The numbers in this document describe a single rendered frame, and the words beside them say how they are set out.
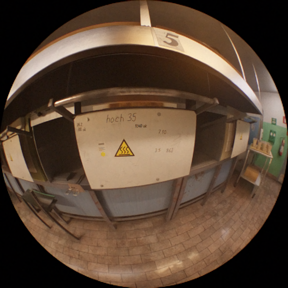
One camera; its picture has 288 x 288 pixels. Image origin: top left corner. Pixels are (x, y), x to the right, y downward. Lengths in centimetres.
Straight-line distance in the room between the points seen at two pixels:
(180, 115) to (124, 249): 140
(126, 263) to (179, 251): 60
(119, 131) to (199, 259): 148
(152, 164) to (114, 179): 21
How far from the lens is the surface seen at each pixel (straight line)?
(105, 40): 33
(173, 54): 34
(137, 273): 131
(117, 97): 53
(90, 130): 43
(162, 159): 48
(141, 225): 141
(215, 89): 231
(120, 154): 43
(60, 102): 37
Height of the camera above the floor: 129
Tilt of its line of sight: 17 degrees down
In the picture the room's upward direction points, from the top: 2 degrees counter-clockwise
